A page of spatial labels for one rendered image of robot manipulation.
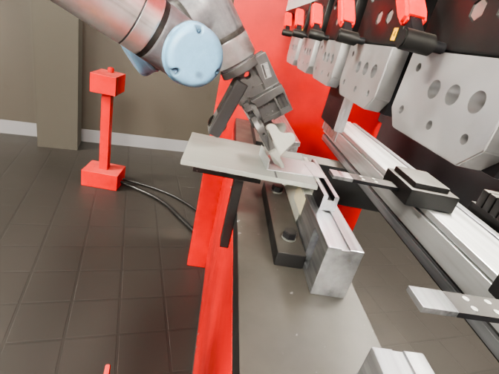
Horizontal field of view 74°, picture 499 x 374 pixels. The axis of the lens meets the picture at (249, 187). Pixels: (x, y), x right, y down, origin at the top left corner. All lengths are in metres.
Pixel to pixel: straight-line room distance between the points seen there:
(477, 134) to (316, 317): 0.35
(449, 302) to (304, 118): 1.23
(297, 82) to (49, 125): 2.25
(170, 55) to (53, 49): 2.69
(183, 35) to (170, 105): 2.94
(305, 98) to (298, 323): 1.19
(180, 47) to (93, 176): 2.23
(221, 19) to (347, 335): 0.52
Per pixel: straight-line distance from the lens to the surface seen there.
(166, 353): 1.55
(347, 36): 0.53
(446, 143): 0.31
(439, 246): 0.74
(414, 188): 0.76
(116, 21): 0.43
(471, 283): 0.68
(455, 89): 0.34
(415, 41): 0.34
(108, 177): 2.58
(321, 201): 0.63
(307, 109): 1.58
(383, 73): 0.45
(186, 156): 0.63
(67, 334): 1.63
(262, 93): 0.62
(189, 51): 0.43
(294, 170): 0.69
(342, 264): 0.55
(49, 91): 3.16
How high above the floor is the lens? 1.23
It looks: 24 degrees down
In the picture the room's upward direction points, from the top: 14 degrees clockwise
